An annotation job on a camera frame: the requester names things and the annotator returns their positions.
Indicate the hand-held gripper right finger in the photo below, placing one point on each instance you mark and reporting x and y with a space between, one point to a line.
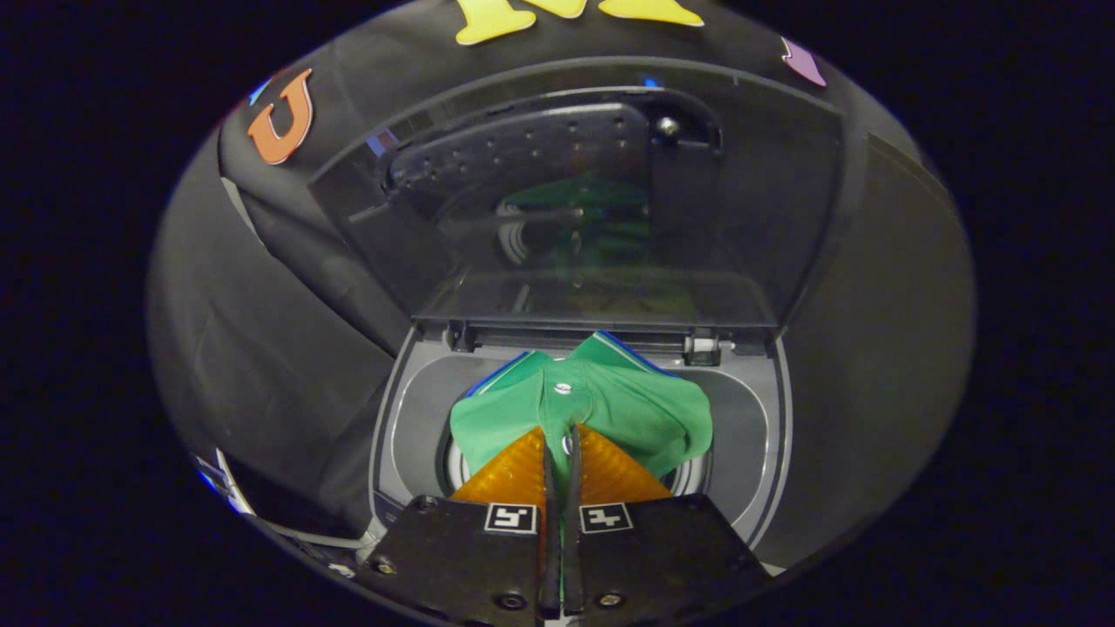
572 566

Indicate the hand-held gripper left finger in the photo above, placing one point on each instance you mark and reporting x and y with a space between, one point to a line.
549 566

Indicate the green polo shirt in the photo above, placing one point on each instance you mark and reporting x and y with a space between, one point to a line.
636 418

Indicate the dark washing machine lid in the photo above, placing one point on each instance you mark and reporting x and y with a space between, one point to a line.
740 226

